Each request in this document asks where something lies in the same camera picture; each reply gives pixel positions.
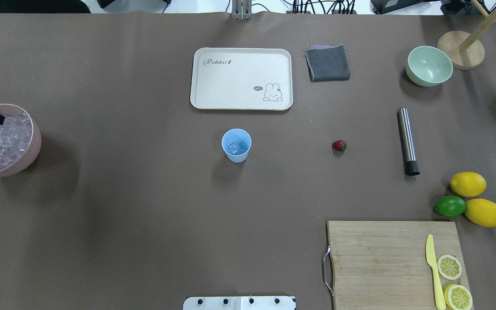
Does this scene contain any clear ice cubes pile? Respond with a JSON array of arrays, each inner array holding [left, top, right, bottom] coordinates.
[[0, 112, 33, 170]]

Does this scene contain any light blue cup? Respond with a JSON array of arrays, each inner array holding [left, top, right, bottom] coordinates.
[[222, 129, 252, 163]]

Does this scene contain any pink bowl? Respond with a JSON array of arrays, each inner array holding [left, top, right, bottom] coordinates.
[[0, 104, 42, 177]]

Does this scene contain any cream rabbit tray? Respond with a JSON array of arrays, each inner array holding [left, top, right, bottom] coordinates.
[[190, 47, 293, 111]]

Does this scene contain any grey folded cloth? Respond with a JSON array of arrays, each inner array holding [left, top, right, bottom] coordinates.
[[304, 44, 351, 82]]

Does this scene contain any red strawberry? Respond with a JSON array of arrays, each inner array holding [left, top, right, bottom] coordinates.
[[332, 139, 347, 152]]

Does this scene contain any wooden cutting board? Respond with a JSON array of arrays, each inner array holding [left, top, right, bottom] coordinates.
[[326, 220, 463, 310]]

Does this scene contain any steel muddler black tip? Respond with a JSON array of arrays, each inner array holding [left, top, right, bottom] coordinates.
[[397, 107, 421, 176]]

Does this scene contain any mint green bowl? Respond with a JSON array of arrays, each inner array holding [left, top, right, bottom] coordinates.
[[405, 46, 453, 87]]

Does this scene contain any yellow plastic knife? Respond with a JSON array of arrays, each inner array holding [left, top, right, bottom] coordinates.
[[425, 234, 446, 310]]

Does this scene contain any green lime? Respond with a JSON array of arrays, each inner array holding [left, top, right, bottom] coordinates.
[[434, 195, 466, 218]]

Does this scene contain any wooden stand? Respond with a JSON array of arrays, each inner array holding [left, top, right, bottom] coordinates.
[[437, 0, 496, 70]]

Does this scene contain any lemon slice upper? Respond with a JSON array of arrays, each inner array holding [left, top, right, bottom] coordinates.
[[437, 254, 462, 280]]

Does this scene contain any lemon slice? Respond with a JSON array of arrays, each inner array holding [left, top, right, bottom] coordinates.
[[437, 254, 462, 280], [443, 284, 474, 310]]

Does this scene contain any yellow lemon upper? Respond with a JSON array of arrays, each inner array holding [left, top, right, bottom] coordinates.
[[449, 171, 487, 197]]

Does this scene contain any yellow lemon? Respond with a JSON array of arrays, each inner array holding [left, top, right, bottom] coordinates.
[[464, 198, 496, 227], [449, 171, 487, 197]]

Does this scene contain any lemon slice lower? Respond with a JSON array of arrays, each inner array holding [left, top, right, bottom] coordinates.
[[443, 284, 474, 310]]

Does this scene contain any yellow lemon lower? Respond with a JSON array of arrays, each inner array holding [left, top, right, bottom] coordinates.
[[464, 198, 496, 227]]

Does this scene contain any aluminium camera mount post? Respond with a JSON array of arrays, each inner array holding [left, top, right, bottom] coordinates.
[[231, 0, 253, 20]]

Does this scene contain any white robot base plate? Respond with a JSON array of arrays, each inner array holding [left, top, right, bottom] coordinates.
[[183, 295, 297, 310]]

